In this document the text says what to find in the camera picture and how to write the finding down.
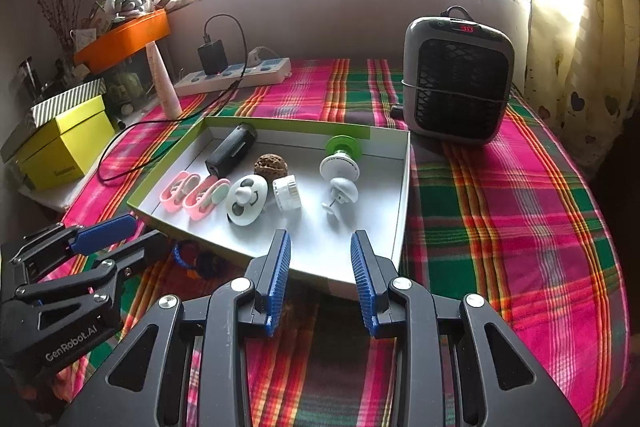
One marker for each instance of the orange box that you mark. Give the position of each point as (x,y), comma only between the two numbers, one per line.
(125,39)

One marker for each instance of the grey space heater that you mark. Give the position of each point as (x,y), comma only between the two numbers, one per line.
(460,82)

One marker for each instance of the white round mini fan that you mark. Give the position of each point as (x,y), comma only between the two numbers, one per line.
(340,168)

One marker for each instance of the black cylindrical device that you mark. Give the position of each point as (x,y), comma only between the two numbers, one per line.
(231,152)

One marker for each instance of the yellow-green box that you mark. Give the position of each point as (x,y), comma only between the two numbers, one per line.
(70,142)

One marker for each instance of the pink conical bottle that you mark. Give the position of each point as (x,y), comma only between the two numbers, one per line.
(167,89)

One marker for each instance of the glass jar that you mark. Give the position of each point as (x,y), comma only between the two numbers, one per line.
(29,79)

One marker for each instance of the small black cylinder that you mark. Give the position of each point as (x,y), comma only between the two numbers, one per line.
(398,111)

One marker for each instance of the white mushroom-shaped gadget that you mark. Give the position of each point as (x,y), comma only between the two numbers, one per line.
(342,192)

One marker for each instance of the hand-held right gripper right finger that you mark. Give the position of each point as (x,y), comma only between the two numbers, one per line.
(364,289)

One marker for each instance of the white plug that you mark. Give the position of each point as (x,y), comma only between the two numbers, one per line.
(260,54)

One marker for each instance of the striped box lid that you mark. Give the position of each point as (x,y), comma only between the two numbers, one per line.
(65,104)

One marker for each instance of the white round jar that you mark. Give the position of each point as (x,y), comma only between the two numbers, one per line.
(287,193)

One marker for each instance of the dried flower branches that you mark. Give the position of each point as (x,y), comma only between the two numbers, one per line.
(52,7)

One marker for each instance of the cream heart-print curtain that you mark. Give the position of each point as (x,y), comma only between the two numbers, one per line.
(575,57)

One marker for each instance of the green patterned packet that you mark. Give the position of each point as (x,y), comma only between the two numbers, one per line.
(125,88)

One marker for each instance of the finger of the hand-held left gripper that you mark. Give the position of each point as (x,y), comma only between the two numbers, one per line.
(135,252)
(102,233)

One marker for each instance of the green and white spool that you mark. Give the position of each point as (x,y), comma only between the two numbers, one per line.
(346,145)

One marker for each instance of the white power strip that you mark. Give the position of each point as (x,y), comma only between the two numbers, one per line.
(260,74)

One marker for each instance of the white tray with green rim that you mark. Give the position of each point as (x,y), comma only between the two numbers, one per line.
(320,249)

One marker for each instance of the brown walnut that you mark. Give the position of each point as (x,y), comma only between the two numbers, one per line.
(271,168)

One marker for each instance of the white panda-face gadget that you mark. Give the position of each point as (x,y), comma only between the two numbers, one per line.
(246,199)

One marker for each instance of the black marker pen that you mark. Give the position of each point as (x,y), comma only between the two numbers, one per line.
(119,123)

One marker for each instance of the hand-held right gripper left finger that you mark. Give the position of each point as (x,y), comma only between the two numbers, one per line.
(277,289)

